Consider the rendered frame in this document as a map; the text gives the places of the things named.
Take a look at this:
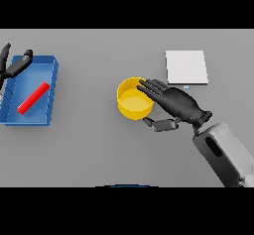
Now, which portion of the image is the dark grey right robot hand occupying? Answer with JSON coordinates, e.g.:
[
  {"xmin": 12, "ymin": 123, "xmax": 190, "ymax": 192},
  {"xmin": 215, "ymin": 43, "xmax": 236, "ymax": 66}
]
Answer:
[{"xmin": 136, "ymin": 78, "xmax": 213, "ymax": 133}]

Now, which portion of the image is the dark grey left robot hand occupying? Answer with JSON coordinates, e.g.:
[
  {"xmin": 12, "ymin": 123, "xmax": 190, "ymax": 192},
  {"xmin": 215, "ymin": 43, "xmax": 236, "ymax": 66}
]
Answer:
[{"xmin": 0, "ymin": 43, "xmax": 34, "ymax": 88}]

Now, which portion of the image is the red beaker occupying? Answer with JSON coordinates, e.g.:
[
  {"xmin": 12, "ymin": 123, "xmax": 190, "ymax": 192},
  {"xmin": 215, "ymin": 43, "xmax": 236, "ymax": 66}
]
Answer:
[{"xmin": 17, "ymin": 80, "xmax": 51, "ymax": 116}]

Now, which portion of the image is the pale square measuring scale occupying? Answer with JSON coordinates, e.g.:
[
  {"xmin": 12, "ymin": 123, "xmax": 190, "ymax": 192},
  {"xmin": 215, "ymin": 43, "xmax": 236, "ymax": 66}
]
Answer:
[{"xmin": 165, "ymin": 50, "xmax": 209, "ymax": 90}]

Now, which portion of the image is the yellow bowl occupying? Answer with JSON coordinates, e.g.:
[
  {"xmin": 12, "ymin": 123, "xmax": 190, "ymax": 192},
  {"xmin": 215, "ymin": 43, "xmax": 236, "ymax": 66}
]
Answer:
[{"xmin": 116, "ymin": 76, "xmax": 156, "ymax": 121}]

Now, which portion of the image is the blue tray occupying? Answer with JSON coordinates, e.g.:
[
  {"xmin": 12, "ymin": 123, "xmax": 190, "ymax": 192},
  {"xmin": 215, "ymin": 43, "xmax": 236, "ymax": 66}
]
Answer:
[{"xmin": 0, "ymin": 55, "xmax": 60, "ymax": 127}]

